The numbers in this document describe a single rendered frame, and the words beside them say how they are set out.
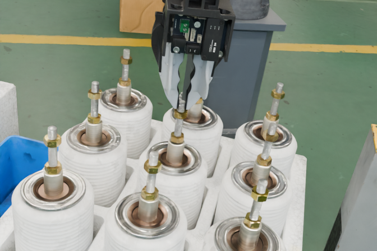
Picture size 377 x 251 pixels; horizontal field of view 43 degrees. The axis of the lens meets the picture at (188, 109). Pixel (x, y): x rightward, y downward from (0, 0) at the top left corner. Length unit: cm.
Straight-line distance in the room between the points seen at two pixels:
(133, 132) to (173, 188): 16
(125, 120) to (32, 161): 26
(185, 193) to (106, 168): 11
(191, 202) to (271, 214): 11
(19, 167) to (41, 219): 40
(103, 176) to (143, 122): 13
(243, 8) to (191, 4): 55
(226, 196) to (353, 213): 19
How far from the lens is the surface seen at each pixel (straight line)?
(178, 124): 62
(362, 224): 74
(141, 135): 78
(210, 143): 74
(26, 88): 133
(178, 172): 63
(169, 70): 56
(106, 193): 69
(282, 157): 72
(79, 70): 142
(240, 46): 107
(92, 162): 65
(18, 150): 94
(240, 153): 74
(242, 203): 62
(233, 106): 114
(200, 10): 49
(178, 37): 51
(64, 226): 58
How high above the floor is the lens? 64
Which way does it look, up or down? 31 degrees down
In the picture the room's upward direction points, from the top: 8 degrees clockwise
